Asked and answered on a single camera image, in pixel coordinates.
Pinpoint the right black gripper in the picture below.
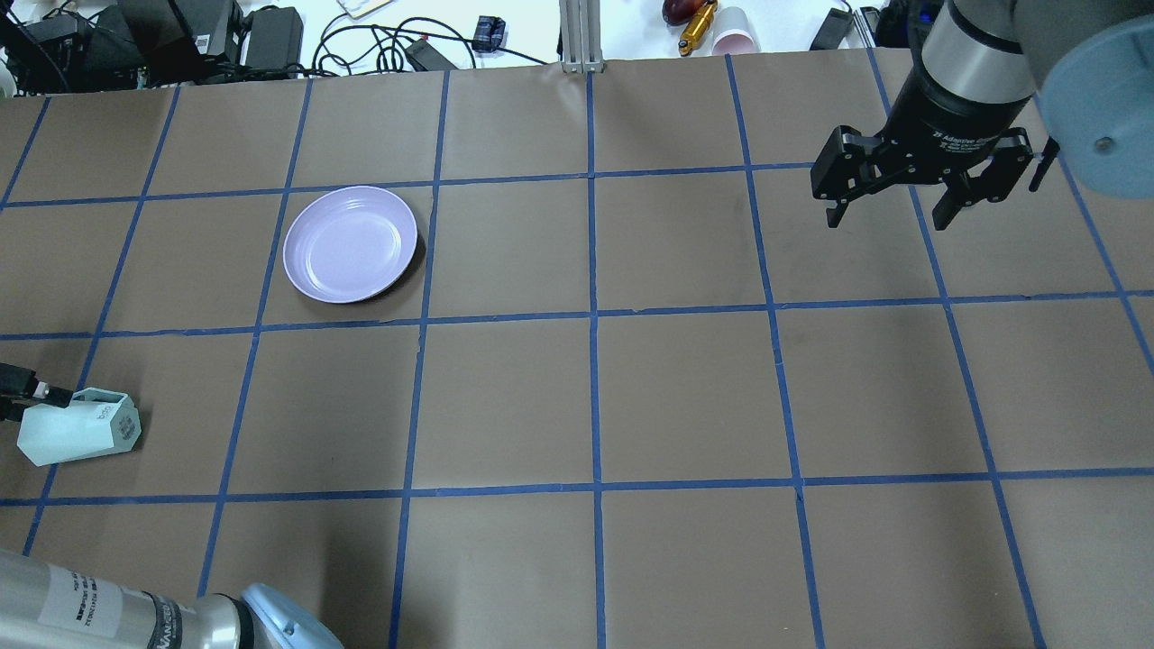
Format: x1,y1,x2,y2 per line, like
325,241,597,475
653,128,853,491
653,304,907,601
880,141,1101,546
811,69,1034,232

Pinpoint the light blue faceted cup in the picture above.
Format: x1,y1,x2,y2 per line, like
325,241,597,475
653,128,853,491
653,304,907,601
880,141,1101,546
16,388,142,467

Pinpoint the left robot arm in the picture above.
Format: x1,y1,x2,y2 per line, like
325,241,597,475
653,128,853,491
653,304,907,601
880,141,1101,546
1,364,340,648

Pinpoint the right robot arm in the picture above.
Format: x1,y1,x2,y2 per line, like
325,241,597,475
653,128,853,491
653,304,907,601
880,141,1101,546
811,1,1153,231

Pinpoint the pink paper cup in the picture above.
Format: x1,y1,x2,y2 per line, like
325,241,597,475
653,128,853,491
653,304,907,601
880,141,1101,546
710,5,760,55

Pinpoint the lilac plate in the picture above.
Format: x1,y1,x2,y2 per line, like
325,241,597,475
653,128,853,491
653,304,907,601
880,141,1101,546
280,186,420,305

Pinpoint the black adapter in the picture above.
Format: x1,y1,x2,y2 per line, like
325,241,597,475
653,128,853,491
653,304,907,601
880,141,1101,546
811,8,855,50

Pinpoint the golden bottle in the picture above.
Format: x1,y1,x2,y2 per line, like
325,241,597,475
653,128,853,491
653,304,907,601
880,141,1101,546
677,1,718,58

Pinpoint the red toy fruit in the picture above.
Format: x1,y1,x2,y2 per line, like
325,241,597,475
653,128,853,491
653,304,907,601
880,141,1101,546
661,0,706,27

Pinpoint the black power brick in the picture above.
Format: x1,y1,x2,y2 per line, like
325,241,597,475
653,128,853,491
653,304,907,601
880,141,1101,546
243,5,304,79

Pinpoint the small blue device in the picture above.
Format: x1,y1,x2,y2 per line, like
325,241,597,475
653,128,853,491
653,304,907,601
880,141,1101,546
471,15,507,54

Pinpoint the aluminium frame post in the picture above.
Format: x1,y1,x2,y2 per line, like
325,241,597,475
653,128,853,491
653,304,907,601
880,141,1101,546
559,0,605,74

